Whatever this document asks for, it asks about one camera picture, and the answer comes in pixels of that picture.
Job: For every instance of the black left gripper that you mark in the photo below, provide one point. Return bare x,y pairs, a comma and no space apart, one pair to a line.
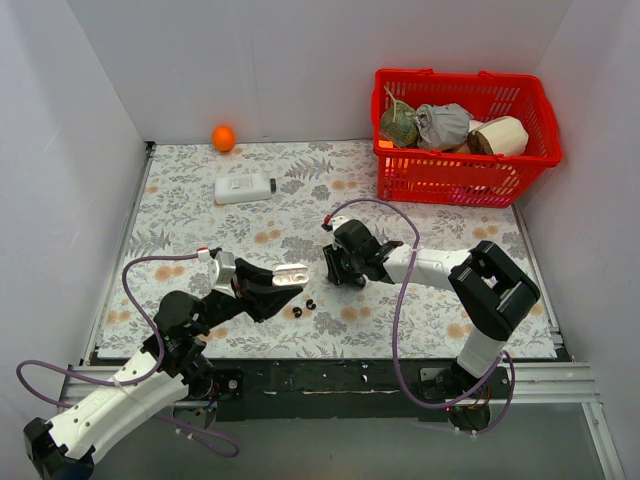
242,286

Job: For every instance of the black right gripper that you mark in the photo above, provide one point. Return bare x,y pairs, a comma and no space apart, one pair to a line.
335,264

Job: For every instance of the white earbud charging case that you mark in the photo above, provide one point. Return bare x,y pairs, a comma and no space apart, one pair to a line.
289,275

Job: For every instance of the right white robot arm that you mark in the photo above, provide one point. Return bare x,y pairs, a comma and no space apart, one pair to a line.
494,291

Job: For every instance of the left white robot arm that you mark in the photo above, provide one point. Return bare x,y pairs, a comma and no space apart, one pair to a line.
168,367

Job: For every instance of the floral patterned table mat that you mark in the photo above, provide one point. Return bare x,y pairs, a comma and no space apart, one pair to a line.
176,214

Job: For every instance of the white plastic bottle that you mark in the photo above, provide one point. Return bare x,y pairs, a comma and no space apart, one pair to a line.
244,188

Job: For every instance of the orange fruit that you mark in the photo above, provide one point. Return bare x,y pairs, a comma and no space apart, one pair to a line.
223,138

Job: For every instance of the green melon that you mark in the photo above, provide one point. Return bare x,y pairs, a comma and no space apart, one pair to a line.
398,123

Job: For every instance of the red plastic basket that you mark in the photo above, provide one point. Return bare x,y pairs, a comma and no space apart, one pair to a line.
417,175

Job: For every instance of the grey crumpled cloth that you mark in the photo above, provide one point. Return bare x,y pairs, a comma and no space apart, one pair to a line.
442,127

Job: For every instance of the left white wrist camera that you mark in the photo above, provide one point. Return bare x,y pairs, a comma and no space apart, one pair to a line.
221,269

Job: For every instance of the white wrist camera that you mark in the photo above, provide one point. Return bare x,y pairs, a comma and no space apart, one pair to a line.
332,223
221,269

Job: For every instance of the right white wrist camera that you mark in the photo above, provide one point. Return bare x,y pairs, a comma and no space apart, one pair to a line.
332,223

